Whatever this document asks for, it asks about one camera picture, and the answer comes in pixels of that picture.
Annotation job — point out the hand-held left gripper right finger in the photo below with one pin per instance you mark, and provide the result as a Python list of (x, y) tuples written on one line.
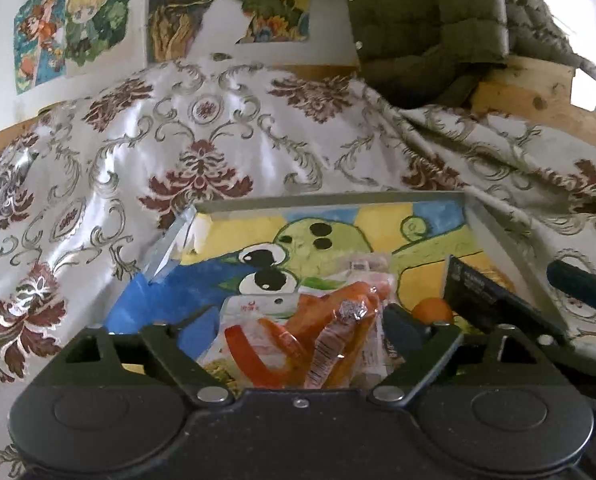
[(403, 332)]

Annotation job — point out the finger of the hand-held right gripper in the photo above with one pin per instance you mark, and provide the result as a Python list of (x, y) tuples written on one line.
[(578, 285)]

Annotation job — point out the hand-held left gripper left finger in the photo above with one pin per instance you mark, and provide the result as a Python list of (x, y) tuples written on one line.
[(200, 335)]

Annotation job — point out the orange snack packet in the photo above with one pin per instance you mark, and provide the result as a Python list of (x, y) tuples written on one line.
[(328, 325)]

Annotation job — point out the dark blue snack packet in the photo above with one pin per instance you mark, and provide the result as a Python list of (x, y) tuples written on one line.
[(478, 287)]

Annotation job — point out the grey tray with cartoon print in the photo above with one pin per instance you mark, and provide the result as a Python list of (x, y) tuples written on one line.
[(328, 230)]

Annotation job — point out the clear plastic wrap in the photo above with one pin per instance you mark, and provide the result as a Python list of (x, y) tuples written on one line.
[(172, 245)]

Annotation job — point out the floral bedspread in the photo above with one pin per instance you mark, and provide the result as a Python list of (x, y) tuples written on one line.
[(177, 150)]

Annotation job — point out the olive quilted jacket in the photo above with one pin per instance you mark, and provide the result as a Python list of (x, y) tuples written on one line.
[(418, 25)]

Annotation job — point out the wooden bed frame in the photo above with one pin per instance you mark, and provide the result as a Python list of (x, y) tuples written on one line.
[(523, 95)]

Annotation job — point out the anime characters wall poster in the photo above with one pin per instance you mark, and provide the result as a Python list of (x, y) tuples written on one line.
[(77, 35)]

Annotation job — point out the yellow orange painted wall poster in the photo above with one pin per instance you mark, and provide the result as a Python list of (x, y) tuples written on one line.
[(217, 10)]

